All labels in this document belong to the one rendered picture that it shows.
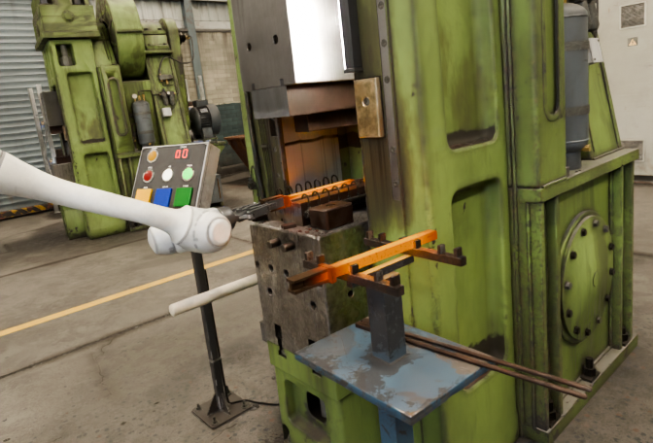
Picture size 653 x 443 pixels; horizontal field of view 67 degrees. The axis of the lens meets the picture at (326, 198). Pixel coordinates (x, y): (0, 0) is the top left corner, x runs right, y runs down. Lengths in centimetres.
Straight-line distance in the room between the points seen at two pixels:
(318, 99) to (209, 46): 919
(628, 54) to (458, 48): 497
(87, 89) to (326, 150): 477
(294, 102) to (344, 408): 99
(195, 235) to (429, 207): 64
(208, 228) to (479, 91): 97
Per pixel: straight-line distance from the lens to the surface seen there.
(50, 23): 645
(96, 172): 646
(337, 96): 169
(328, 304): 154
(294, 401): 200
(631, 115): 652
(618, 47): 654
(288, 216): 166
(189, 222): 126
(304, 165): 193
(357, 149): 204
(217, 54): 1083
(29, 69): 955
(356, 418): 179
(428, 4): 144
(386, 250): 117
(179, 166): 201
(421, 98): 138
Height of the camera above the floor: 131
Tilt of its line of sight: 11 degrees down
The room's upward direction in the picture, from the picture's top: 6 degrees counter-clockwise
